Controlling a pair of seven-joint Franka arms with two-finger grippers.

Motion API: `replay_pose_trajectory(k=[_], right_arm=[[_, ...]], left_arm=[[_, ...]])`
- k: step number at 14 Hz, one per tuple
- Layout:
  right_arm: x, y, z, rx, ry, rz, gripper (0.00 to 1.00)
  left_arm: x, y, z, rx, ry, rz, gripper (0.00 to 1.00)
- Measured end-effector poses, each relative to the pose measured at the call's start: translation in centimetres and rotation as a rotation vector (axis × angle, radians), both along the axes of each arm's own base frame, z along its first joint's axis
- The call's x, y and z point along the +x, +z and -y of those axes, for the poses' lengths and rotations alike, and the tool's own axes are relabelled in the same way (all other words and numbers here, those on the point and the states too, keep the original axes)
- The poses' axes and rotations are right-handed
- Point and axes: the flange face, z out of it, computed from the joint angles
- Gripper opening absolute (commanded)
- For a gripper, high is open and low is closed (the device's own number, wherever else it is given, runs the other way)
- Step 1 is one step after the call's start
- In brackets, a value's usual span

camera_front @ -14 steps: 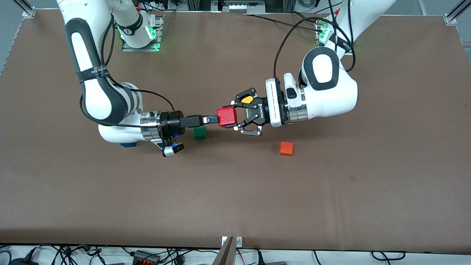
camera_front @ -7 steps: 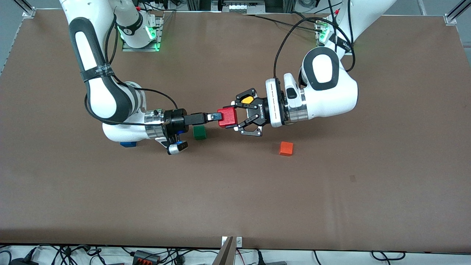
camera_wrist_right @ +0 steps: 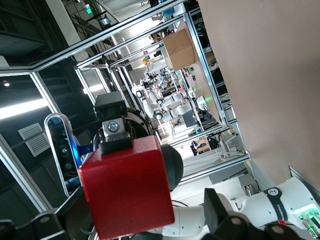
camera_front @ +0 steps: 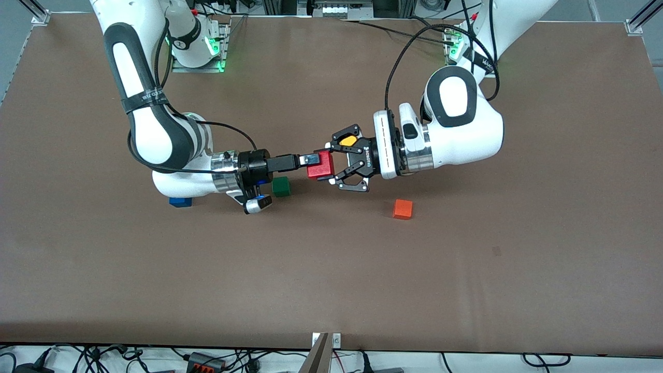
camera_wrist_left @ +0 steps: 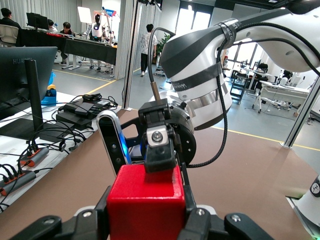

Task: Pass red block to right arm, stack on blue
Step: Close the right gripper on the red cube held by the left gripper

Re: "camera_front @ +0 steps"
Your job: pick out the blue wooden block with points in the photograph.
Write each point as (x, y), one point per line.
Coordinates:
(180, 203)

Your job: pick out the black plug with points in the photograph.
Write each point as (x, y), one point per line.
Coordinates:
(365, 365)

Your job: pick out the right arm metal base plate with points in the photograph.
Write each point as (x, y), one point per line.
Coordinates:
(197, 69)

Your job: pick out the yellow wooden block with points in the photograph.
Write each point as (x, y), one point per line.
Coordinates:
(348, 140)

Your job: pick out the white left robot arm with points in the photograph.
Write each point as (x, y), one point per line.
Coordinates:
(466, 140)

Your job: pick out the small white bracket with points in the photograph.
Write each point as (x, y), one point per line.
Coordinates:
(337, 340)

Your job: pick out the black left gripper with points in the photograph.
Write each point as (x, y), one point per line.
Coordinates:
(365, 157)

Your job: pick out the black orange power strip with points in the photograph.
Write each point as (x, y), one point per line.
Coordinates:
(199, 361)

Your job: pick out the black power adapter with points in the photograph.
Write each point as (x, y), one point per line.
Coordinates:
(33, 369)

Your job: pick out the aluminium frame corner bracket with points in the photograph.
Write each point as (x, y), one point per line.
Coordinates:
(633, 27)
(41, 18)

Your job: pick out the table cover sheet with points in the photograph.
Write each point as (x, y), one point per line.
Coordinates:
(331, 285)

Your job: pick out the white terminal device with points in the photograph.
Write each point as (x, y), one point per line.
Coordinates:
(342, 10)

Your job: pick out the red wooden block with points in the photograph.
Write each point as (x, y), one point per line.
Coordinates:
(321, 168)

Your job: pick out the aluminium frame post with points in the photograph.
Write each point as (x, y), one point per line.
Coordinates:
(406, 8)
(279, 6)

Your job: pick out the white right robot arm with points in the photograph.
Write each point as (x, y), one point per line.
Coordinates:
(155, 140)

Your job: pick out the green wooden block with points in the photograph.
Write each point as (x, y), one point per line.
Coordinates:
(281, 187)

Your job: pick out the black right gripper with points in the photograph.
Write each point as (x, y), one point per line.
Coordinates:
(257, 165)

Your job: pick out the grey metal post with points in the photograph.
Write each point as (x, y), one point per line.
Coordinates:
(317, 357)

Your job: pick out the orange wooden block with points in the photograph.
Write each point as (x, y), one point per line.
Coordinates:
(402, 209)

